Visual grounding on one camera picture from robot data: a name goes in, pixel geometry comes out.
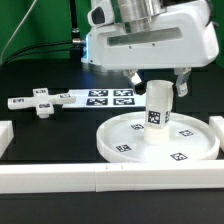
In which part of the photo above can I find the white front rail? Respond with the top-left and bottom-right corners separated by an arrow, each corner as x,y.
0,160 -> 224,194

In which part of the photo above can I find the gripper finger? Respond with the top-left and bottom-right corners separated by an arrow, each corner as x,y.
123,70 -> 146,95
174,67 -> 191,97

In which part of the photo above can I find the black cable with connector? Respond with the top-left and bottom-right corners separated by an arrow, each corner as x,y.
0,37 -> 87,66

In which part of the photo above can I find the grey thin cable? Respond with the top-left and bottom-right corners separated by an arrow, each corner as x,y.
0,0 -> 38,63

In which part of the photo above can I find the white cross-shaped table base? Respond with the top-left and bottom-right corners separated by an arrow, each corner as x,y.
7,88 -> 76,119

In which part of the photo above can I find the white left bracket block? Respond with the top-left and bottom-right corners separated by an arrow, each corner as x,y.
0,121 -> 14,158

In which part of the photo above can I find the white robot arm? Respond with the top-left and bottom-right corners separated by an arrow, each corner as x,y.
82,0 -> 219,97

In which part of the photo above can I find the white marker sheet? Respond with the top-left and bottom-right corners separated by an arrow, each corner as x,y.
63,88 -> 146,108

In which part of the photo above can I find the black vertical cable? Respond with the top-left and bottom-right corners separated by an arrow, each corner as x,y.
68,0 -> 81,39

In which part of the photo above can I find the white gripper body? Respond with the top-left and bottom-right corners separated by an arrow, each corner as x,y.
87,3 -> 219,70

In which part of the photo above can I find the white round table top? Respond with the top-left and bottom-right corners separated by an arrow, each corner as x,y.
96,112 -> 220,163

